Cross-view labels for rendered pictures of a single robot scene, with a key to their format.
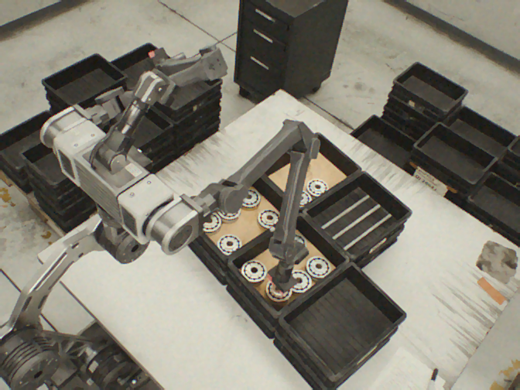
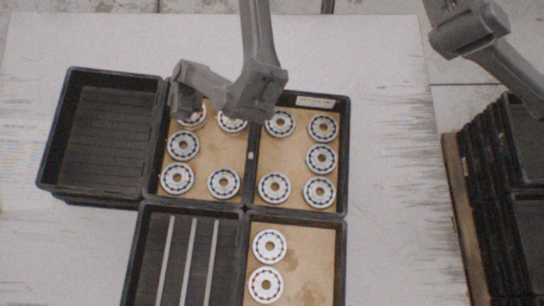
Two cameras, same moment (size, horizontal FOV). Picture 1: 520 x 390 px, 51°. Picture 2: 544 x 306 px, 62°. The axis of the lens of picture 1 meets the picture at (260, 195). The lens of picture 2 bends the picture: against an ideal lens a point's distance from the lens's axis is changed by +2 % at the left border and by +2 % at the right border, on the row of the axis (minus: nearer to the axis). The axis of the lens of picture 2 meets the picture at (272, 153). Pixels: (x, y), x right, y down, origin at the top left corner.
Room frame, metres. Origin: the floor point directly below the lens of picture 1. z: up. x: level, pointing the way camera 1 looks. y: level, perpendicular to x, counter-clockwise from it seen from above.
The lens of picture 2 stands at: (1.61, -0.35, 2.19)
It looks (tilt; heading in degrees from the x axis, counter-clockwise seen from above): 70 degrees down; 133
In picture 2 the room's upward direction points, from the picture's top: 10 degrees clockwise
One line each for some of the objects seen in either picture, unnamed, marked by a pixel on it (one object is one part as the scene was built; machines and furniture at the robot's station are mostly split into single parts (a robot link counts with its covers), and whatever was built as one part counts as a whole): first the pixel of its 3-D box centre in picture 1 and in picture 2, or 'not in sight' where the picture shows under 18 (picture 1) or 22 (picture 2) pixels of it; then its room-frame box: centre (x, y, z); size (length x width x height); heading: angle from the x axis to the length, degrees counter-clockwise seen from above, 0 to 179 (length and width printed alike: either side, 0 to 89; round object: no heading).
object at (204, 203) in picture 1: (199, 208); not in sight; (0.94, 0.17, 1.45); 0.09 x 0.08 x 0.12; 55
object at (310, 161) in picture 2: (229, 209); (321, 158); (1.39, 0.12, 0.86); 0.10 x 0.10 x 0.01
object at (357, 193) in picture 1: (354, 220); (184, 276); (1.43, -0.43, 0.87); 0.40 x 0.30 x 0.11; 137
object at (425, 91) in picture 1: (419, 111); not in sight; (2.80, -0.97, 0.37); 0.40 x 0.30 x 0.45; 55
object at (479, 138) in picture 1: (469, 150); not in sight; (2.57, -1.29, 0.31); 0.40 x 0.30 x 0.34; 55
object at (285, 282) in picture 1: (283, 274); (184, 93); (1.02, -0.13, 1.01); 0.10 x 0.07 x 0.07; 48
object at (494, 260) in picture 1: (498, 260); not in sight; (1.46, -1.14, 0.71); 0.22 x 0.19 x 0.01; 145
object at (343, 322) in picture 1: (340, 323); (109, 136); (0.94, -0.38, 0.87); 0.40 x 0.30 x 0.11; 137
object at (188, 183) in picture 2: (318, 267); (177, 178); (1.17, -0.28, 0.86); 0.10 x 0.10 x 0.01
